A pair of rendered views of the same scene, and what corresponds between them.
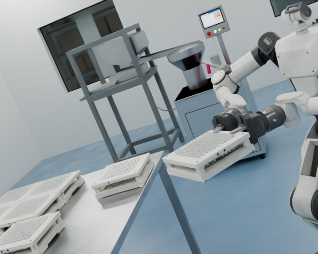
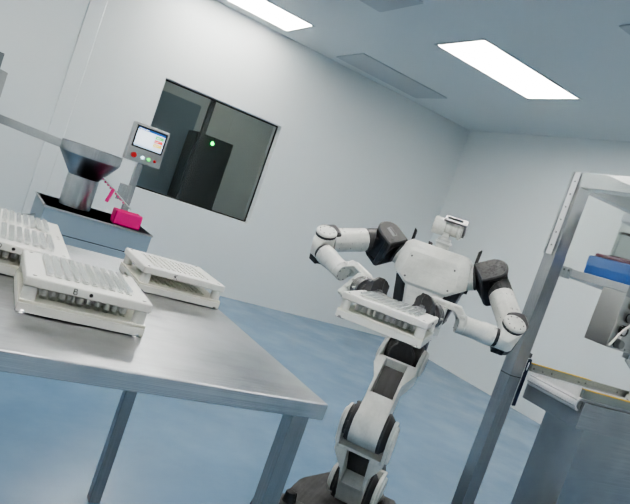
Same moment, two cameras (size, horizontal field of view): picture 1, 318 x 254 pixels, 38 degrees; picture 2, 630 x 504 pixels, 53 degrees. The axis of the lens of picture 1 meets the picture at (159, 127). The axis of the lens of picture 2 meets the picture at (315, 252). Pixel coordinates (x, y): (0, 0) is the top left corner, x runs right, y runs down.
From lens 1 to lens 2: 1.55 m
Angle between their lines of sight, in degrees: 49
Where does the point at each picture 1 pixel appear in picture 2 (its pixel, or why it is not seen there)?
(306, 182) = (377, 402)
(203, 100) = (88, 230)
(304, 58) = (446, 273)
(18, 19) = not seen: outside the picture
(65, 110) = not seen: outside the picture
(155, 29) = not seen: outside the picture
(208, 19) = (144, 138)
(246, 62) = (360, 237)
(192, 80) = (77, 194)
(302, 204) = (370, 424)
